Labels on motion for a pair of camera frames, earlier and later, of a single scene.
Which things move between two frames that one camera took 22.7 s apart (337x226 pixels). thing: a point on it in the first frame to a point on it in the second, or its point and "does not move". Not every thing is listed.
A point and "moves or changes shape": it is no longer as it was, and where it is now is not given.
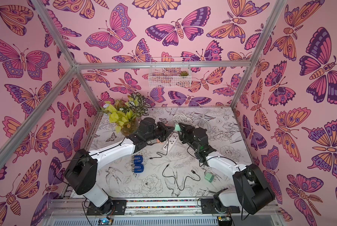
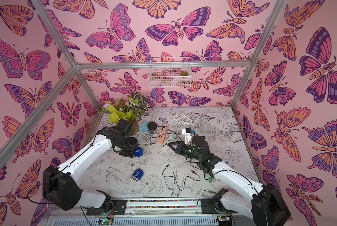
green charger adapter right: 209,177 does not move
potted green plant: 124,115 does not move
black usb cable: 157,152 moves or changes shape
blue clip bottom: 139,167 to 137,174
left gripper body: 161,133 to 128,146
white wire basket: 171,72 does not move
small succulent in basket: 183,73 does not move
